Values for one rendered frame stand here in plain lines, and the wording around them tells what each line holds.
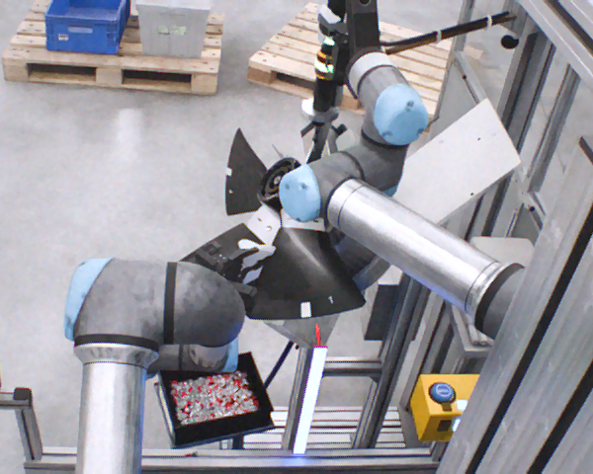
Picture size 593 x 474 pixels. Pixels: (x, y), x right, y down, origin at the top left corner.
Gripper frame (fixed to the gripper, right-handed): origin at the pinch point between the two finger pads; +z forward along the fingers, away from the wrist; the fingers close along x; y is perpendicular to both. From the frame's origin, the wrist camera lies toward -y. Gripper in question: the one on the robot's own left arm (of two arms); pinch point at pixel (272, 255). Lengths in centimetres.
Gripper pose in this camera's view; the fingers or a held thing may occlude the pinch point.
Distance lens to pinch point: 152.4
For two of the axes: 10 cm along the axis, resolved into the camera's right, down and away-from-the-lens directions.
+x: -0.5, 8.1, 5.9
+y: -6.7, -4.6, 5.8
